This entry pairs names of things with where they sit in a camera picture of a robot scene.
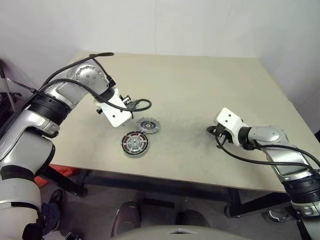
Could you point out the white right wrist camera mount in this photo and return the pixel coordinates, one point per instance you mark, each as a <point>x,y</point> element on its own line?
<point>230,117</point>

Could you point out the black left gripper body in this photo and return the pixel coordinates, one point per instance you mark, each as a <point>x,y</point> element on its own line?
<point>128,101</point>

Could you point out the dark rounded shape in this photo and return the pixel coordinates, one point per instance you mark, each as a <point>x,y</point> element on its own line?
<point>128,217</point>

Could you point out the grey metal pole stand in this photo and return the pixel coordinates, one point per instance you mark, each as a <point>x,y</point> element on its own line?
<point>5,82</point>

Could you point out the black metal table frame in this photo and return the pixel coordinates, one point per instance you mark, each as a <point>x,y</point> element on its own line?
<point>235,202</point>

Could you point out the grey robot torso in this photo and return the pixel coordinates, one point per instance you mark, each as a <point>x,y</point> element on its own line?
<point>175,236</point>

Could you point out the person's dark shoe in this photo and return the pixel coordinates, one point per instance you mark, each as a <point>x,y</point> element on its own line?
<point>56,197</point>

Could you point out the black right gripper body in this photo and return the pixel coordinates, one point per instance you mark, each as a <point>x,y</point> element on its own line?
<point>223,136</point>

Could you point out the dark low cart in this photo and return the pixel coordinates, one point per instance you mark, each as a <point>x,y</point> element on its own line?
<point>7,102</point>

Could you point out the person's blue jeans leg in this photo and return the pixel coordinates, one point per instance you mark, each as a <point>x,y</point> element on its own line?
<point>50,217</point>

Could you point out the grey white sneaker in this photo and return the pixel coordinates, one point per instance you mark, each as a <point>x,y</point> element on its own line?
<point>277,215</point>

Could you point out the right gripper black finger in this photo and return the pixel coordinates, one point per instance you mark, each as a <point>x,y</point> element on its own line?
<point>213,128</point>
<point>211,131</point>

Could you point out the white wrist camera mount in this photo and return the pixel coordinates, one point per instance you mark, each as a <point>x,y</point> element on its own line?
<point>230,117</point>
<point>115,112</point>

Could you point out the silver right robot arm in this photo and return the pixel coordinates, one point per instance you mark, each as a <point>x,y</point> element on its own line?
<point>270,133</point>

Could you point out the orange red bag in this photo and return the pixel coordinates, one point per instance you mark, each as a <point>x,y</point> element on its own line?
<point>65,172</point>

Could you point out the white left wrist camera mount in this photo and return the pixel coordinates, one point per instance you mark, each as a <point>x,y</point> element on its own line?
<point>115,112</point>

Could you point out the grey toothed motor cover plate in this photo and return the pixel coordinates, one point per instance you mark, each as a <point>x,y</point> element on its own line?
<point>148,125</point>

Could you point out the motor stator with copper windings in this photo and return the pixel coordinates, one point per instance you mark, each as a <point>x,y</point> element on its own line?
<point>136,155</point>

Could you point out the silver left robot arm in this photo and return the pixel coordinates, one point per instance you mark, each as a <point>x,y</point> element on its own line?
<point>75,92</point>

